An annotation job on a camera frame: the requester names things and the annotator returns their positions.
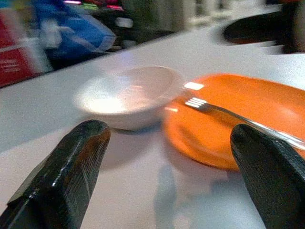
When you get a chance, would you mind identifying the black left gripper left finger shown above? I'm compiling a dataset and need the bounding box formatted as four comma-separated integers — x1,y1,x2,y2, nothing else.
0,119,111,229

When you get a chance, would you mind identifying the silver metal fork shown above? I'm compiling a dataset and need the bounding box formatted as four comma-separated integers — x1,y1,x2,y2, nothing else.
184,96,305,151

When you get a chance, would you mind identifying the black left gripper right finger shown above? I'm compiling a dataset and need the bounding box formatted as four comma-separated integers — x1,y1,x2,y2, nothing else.
230,123,305,229

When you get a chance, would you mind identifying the blue bag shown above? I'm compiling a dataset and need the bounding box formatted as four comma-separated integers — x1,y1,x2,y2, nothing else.
30,0,117,70

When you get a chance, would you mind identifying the red box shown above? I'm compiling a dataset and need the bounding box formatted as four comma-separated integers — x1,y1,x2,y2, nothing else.
0,9,52,88

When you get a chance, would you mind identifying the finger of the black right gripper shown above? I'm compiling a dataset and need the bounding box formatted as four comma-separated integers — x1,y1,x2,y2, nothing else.
223,10,285,46

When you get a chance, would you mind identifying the orange round plate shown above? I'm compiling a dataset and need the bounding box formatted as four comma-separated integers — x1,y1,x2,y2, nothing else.
162,73,305,172

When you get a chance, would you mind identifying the white shallow bowl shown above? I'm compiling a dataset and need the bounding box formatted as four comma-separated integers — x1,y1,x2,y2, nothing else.
75,65,184,131

